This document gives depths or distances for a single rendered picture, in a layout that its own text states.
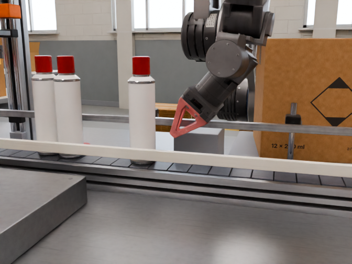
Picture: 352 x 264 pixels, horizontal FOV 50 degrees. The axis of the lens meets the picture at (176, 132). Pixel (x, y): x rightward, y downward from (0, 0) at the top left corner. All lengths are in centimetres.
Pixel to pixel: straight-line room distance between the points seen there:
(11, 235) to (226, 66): 38
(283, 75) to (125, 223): 46
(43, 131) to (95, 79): 637
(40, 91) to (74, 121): 9
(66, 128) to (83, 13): 655
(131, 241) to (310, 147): 48
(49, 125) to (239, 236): 45
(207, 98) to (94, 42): 652
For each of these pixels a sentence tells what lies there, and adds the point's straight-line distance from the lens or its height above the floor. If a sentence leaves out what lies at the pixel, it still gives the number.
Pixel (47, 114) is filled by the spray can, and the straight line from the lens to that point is 81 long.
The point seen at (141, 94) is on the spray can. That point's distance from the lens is 70.
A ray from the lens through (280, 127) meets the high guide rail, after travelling 72.
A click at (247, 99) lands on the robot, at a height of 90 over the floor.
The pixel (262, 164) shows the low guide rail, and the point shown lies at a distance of 66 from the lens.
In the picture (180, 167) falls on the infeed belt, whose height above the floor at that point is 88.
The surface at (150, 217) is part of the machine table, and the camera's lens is 63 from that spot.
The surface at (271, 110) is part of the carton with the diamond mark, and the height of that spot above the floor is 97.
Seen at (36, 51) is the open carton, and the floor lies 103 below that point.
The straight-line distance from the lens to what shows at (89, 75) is 724.
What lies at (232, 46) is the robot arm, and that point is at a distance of 58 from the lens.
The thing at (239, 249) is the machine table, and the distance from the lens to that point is 55.
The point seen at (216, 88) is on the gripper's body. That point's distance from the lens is 66.
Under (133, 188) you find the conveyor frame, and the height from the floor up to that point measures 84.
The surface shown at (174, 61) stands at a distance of 639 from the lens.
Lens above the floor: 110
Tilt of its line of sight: 13 degrees down
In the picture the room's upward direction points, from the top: straight up
